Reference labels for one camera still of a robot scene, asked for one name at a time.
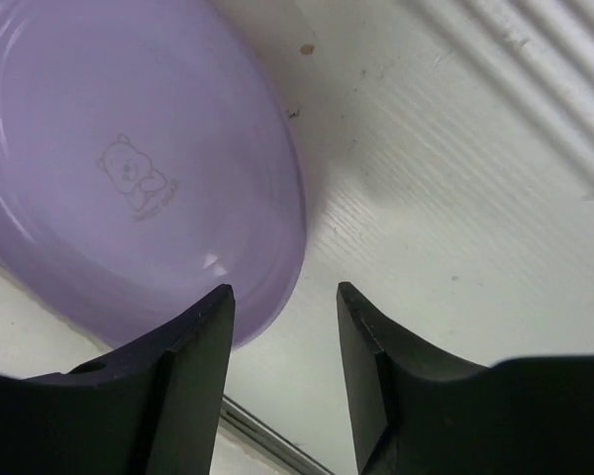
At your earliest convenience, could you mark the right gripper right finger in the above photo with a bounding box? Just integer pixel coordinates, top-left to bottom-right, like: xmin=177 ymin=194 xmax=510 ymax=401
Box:
xmin=337 ymin=282 xmax=594 ymax=474

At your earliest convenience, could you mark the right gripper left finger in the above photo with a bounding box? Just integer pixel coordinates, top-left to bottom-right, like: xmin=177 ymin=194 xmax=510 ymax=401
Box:
xmin=0 ymin=285 xmax=235 ymax=474

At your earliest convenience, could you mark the purple plastic plate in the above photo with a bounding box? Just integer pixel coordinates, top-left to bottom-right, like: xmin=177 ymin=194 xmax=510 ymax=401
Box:
xmin=0 ymin=1 xmax=306 ymax=347

